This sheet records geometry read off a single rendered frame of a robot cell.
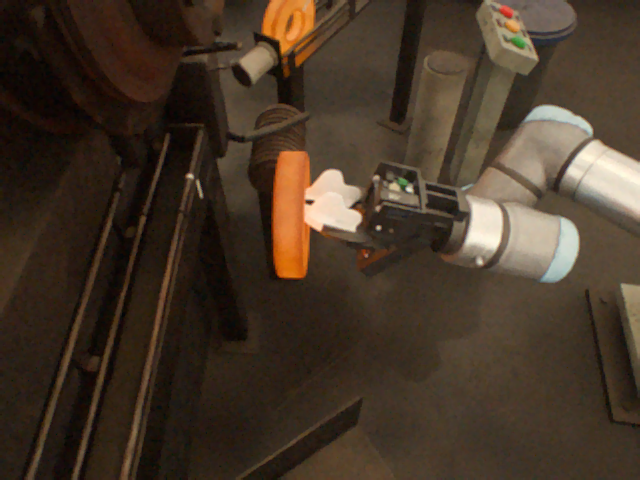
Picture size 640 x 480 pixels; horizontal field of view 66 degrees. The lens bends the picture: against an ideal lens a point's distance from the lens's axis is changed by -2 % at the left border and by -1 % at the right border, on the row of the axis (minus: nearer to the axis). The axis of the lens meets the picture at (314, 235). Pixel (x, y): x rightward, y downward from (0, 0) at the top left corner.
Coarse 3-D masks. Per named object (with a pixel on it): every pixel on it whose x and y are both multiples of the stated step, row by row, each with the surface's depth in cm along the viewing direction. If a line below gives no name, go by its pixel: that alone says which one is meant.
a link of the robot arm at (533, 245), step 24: (504, 216) 61; (528, 216) 62; (552, 216) 64; (504, 240) 60; (528, 240) 61; (552, 240) 61; (576, 240) 62; (504, 264) 62; (528, 264) 62; (552, 264) 62
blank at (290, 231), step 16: (288, 160) 57; (304, 160) 58; (288, 176) 56; (304, 176) 57; (288, 192) 55; (304, 192) 56; (288, 208) 55; (304, 208) 57; (272, 224) 55; (288, 224) 55; (304, 224) 58; (288, 240) 55; (304, 240) 58; (288, 256) 56; (304, 256) 59; (288, 272) 59; (304, 272) 60
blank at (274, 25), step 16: (272, 0) 105; (288, 0) 105; (304, 0) 110; (272, 16) 105; (288, 16) 108; (304, 16) 113; (272, 32) 106; (288, 32) 115; (304, 32) 116; (288, 48) 113
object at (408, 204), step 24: (384, 168) 60; (408, 168) 60; (384, 192) 56; (408, 192) 58; (432, 192) 58; (456, 192) 60; (384, 216) 57; (408, 216) 57; (432, 216) 59; (456, 216) 59; (384, 240) 60; (456, 240) 60
